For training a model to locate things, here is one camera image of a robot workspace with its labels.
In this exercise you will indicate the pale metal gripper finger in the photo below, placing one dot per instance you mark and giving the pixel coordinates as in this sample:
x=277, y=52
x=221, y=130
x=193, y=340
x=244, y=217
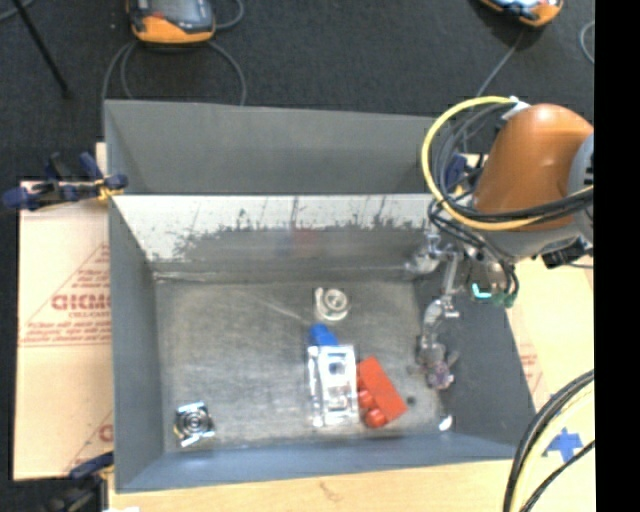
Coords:
x=425, y=260
x=436, y=315

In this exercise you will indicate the purple grey toy figure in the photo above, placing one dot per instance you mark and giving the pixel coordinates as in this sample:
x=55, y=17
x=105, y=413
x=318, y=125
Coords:
x=437, y=370

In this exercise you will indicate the red toy brick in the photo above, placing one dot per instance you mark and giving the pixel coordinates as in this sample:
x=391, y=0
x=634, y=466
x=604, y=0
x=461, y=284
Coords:
x=382, y=390

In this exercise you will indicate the small white round thing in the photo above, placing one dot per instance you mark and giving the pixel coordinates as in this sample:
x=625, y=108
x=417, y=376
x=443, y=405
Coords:
x=445, y=423

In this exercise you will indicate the grey metal bin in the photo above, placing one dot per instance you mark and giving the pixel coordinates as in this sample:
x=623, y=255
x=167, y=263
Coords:
x=240, y=350

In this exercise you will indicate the silver square metal thing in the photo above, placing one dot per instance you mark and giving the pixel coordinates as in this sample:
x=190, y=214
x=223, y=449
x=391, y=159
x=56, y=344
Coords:
x=193, y=422

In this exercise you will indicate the black cylinder on white bracket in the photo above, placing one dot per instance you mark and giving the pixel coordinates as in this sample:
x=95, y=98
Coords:
x=560, y=256

